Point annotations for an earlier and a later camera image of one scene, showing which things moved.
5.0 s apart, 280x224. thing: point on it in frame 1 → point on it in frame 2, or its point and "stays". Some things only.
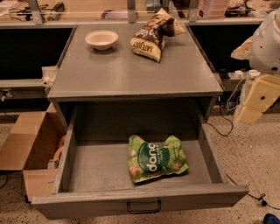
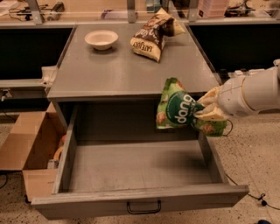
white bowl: x=101 y=39 stays
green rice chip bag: x=148 y=159 → x=176 y=107
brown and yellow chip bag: x=149 y=38 stays
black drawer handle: x=143 y=212 stays
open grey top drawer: x=94 y=178 stays
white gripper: x=266 y=48 → x=231 y=97
